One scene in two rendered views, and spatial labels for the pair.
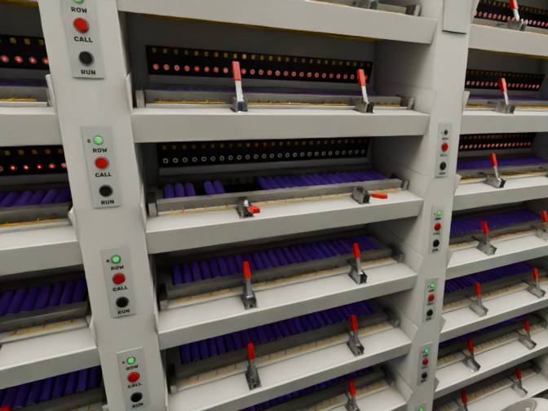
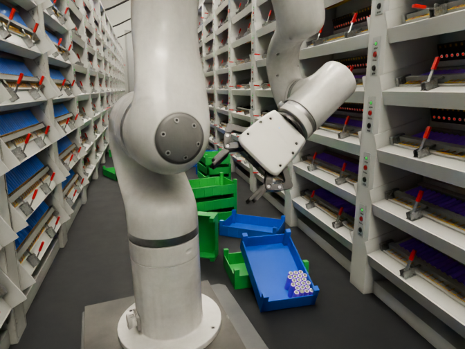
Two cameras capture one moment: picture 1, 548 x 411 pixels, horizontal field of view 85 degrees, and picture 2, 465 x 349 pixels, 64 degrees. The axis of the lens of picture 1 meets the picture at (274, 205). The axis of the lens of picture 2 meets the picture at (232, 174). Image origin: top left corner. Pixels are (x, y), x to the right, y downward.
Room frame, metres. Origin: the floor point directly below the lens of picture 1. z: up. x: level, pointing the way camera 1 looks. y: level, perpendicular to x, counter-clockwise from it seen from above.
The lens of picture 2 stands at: (0.14, -1.05, 0.74)
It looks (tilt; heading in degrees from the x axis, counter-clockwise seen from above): 13 degrees down; 96
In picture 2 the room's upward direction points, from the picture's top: straight up
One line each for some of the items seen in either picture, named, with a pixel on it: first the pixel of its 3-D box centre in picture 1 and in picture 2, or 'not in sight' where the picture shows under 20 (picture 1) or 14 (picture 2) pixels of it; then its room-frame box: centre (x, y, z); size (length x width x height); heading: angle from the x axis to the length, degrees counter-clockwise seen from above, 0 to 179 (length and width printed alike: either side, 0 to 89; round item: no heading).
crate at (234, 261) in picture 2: not in sight; (263, 263); (0.11, 0.34, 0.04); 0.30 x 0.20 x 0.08; 20
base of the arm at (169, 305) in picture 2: not in sight; (167, 279); (-0.05, -0.47, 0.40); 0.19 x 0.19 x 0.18
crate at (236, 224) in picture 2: not in sight; (252, 225); (0.04, 0.77, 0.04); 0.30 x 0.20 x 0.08; 166
